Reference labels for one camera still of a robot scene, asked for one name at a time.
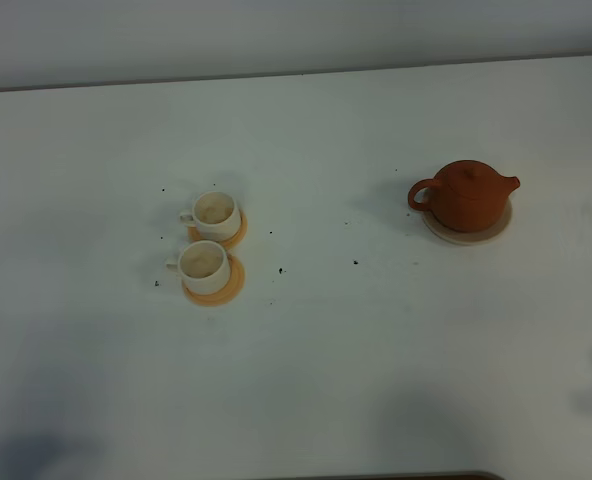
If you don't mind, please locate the white teacup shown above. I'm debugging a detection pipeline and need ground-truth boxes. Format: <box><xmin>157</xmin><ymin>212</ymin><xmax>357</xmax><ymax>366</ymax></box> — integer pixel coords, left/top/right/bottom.
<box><xmin>178</xmin><ymin>191</ymin><xmax>242</xmax><ymax>242</ymax></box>
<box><xmin>165</xmin><ymin>240</ymin><xmax>231</xmax><ymax>295</ymax></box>

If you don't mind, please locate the brown clay teapot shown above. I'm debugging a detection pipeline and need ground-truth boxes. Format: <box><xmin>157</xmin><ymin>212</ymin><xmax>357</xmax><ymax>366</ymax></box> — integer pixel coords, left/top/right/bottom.
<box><xmin>407</xmin><ymin>160</ymin><xmax>520</xmax><ymax>233</ymax></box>

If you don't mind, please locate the beige round teapot coaster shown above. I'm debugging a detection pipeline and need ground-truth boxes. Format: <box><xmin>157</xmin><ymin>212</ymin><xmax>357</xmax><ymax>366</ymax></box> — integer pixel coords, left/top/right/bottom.
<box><xmin>422</xmin><ymin>200</ymin><xmax>513</xmax><ymax>246</ymax></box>

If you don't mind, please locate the orange coaster near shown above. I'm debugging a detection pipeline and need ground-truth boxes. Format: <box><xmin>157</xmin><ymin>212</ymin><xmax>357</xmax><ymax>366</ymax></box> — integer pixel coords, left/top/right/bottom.
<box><xmin>181</xmin><ymin>255</ymin><xmax>246</xmax><ymax>307</ymax></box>

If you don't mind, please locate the orange coaster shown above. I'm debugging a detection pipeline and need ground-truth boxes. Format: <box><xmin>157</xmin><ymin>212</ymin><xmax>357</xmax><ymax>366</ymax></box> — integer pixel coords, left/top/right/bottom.
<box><xmin>181</xmin><ymin>255</ymin><xmax>246</xmax><ymax>307</ymax></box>
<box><xmin>187</xmin><ymin>210</ymin><xmax>248</xmax><ymax>250</ymax></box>

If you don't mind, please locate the orange coaster far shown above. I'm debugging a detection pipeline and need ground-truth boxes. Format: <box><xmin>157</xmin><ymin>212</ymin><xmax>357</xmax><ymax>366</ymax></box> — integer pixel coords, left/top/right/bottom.
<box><xmin>187</xmin><ymin>210</ymin><xmax>248</xmax><ymax>250</ymax></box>

